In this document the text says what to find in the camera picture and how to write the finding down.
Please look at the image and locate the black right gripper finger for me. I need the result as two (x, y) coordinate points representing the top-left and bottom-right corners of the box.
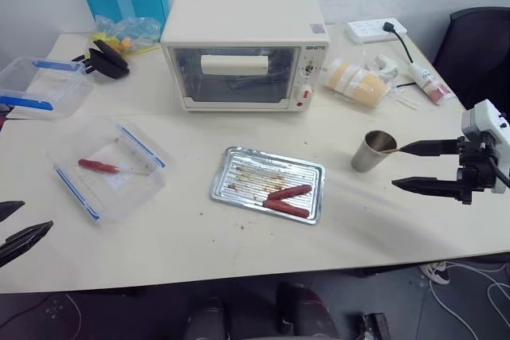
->
(391, 175), (465, 199)
(398, 138), (460, 158)

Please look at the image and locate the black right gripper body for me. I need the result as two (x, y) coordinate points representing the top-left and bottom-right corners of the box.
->
(456, 132), (500, 205)

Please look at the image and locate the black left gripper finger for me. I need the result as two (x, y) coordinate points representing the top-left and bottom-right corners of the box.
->
(0, 200), (26, 223)
(0, 220), (54, 270)

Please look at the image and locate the clear plastic bag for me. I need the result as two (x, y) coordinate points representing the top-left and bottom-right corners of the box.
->
(391, 80), (424, 111)

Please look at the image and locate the silver metal cup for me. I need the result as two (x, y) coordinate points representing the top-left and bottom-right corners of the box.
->
(350, 130), (399, 174)

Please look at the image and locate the white and pink tube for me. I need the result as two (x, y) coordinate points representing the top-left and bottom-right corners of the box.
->
(406, 62), (456, 107)

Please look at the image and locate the white and black shoe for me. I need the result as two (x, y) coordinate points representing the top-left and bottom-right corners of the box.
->
(421, 261), (452, 286)

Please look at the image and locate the clear wrapped white item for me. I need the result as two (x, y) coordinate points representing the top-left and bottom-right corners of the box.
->
(366, 53), (401, 79)

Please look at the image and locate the bagged stack of paper cups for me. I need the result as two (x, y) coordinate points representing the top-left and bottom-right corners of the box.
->
(321, 57), (394, 111)

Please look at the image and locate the clear container with blue clips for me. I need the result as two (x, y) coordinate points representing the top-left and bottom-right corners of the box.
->
(47, 115), (177, 225)
(0, 57), (94, 120)

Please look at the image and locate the black office chair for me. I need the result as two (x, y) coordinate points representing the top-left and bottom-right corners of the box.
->
(431, 6), (510, 119)

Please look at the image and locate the white power strip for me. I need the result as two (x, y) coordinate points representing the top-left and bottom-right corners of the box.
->
(344, 17), (410, 44)

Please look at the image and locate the dark maroon rounded shape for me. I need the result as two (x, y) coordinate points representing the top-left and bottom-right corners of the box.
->
(276, 281), (340, 340)

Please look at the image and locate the silver ribbed baking tray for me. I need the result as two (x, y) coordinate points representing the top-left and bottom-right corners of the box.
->
(209, 145), (326, 226)

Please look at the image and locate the dark grey rounded shape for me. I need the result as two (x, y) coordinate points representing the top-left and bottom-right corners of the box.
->
(186, 295), (229, 340)

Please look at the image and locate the clear bag with yellow items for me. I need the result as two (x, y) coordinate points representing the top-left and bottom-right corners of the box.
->
(90, 14), (165, 57)

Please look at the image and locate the cream toaster oven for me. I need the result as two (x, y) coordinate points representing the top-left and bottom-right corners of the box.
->
(160, 0), (332, 113)

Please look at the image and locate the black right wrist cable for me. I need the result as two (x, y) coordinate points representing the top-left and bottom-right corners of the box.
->
(483, 155), (510, 190)

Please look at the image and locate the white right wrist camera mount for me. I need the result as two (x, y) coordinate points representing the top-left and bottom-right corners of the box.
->
(461, 98), (510, 194)

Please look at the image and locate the white floor cable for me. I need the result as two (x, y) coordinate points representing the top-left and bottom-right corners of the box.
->
(429, 259), (510, 340)

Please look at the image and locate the black plug with cable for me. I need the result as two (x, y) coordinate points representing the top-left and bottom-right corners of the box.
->
(382, 21), (416, 65)

